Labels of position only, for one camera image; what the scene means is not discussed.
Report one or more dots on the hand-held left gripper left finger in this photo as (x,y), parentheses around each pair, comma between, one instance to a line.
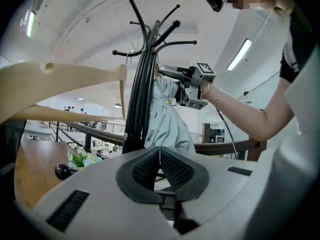
(100,204)

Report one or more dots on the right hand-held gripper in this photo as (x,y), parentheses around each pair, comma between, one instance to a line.
(197,86)

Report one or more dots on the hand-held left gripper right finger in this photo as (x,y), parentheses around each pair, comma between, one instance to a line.
(220,184)

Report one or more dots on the black metal coat rack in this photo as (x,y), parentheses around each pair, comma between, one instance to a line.
(136,96)

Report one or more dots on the light blue umbrella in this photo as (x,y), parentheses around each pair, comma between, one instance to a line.
(165,124)

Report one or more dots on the person's right forearm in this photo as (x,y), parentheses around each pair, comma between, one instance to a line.
(250,119)

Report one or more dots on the thin gold bangle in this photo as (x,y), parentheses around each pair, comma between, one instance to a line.
(208,91)

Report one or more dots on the potted white flower plant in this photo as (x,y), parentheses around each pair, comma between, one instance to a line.
(80,159)

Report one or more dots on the dark dome pendant lamp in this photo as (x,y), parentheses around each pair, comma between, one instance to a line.
(117,105)

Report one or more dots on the dark railing with brown handrail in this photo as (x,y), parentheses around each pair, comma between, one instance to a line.
(100,134)

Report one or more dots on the long fluorescent light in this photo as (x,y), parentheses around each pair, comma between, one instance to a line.
(30,24)
(239,54)

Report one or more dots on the brown wooden desk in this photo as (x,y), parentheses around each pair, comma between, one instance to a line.
(37,164)

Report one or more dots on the person's black white shirt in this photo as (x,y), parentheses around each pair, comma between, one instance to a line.
(297,34)

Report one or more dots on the cream wooden clothes hanger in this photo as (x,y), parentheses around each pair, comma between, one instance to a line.
(25,76)

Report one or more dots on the brown wooden newel post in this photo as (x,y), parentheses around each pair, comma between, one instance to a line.
(206,132)
(255,149)

